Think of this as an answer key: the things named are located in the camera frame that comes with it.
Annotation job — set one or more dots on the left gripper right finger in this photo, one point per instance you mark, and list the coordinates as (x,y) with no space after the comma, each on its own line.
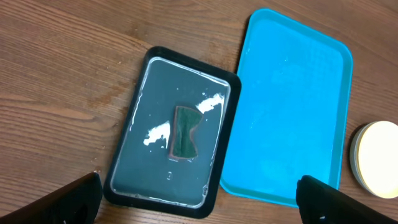
(319,203)

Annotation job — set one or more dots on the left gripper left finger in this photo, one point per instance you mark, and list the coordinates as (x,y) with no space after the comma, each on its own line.
(77,202)

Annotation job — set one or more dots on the yellow-green plate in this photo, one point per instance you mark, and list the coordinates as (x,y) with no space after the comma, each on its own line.
(377,158)

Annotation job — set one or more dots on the green dish sponge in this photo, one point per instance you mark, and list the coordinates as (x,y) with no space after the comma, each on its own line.
(186,120)

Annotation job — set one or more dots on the light blue plate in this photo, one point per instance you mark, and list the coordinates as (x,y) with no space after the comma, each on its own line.
(353,155)

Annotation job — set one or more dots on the teal plastic tray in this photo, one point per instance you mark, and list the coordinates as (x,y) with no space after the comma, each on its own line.
(292,111)

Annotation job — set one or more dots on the black water tray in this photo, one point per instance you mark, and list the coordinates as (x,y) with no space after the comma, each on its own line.
(142,175)

